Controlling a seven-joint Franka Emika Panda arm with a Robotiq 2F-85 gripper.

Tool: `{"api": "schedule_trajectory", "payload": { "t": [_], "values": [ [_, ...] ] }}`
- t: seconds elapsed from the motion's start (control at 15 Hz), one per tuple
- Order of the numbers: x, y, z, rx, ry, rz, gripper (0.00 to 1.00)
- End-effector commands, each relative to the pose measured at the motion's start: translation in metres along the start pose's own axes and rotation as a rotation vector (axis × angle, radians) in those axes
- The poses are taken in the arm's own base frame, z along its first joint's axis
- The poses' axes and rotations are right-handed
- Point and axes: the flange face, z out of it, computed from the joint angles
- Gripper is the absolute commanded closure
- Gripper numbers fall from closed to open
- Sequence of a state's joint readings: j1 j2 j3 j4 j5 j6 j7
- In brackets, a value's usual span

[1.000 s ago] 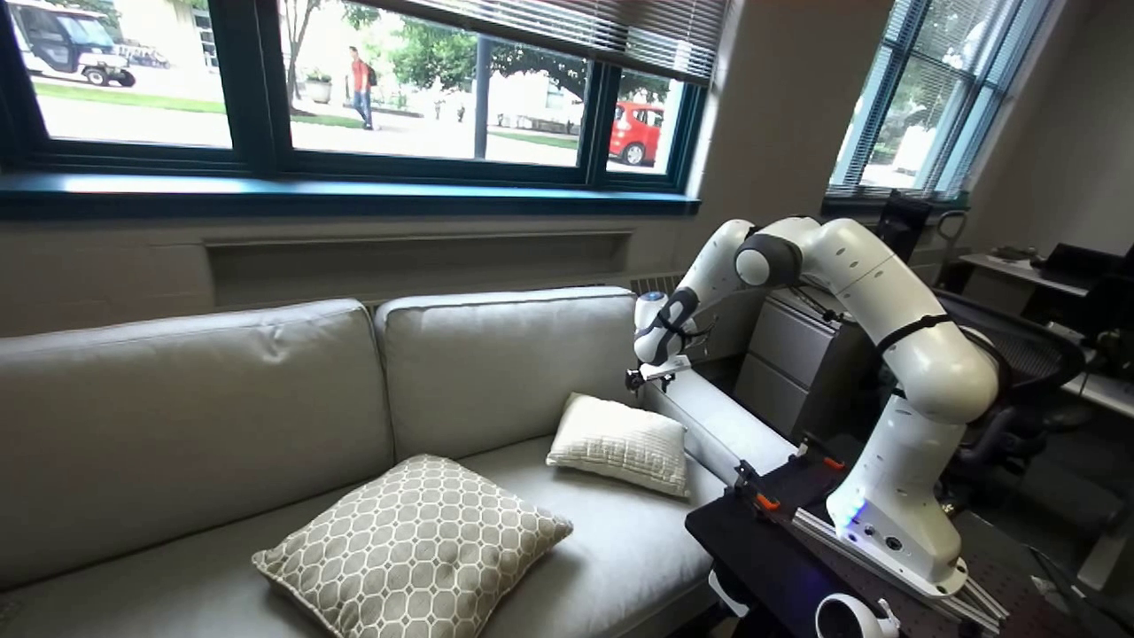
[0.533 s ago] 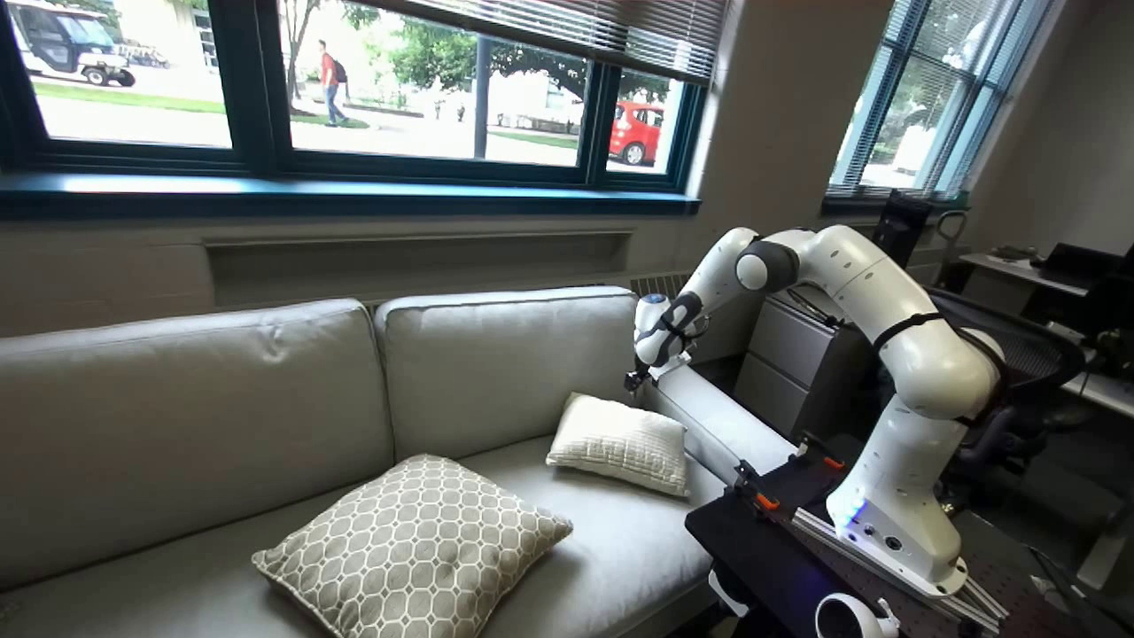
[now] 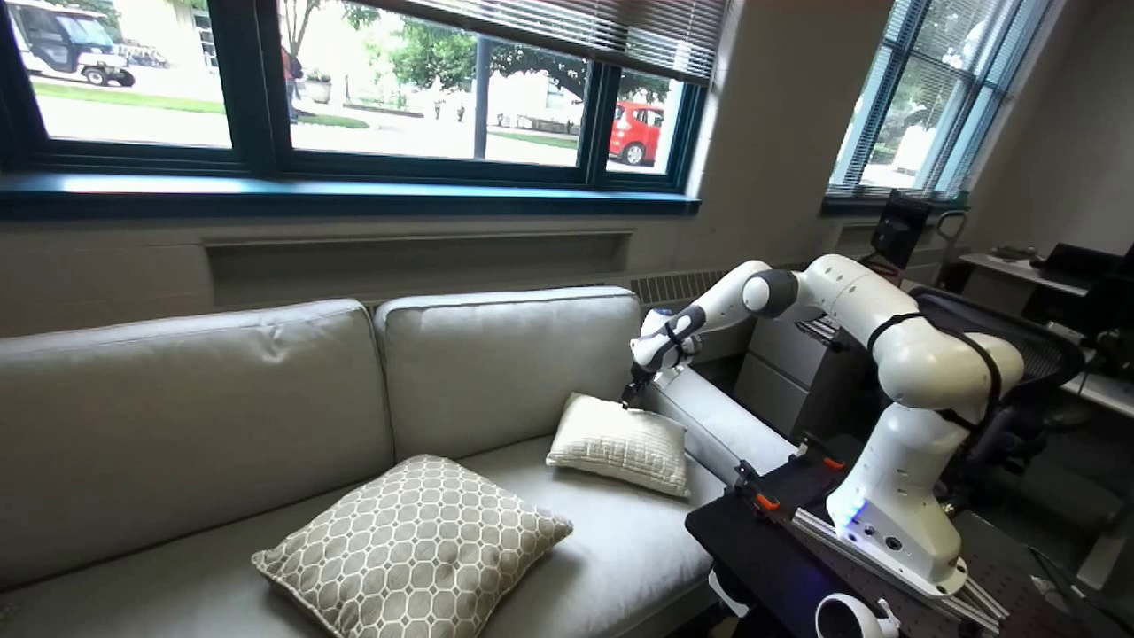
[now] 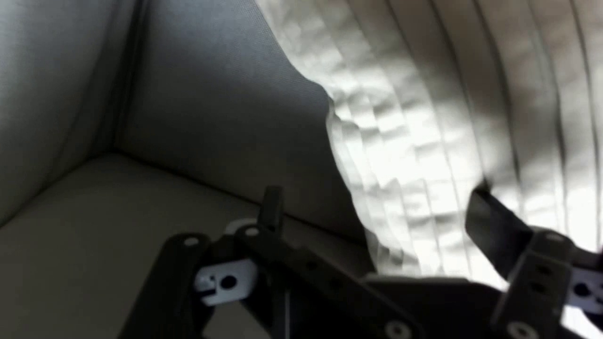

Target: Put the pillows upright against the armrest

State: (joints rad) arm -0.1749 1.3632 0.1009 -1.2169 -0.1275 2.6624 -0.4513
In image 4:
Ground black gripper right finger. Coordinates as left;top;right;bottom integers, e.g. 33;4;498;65
464;183;603;339

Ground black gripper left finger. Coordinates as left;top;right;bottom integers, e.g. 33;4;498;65
119;185;430;339

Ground white pleated pillow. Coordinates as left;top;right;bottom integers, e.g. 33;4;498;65
253;0;603;339

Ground light grey couch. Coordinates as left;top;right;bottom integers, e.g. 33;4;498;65
0;0;603;339

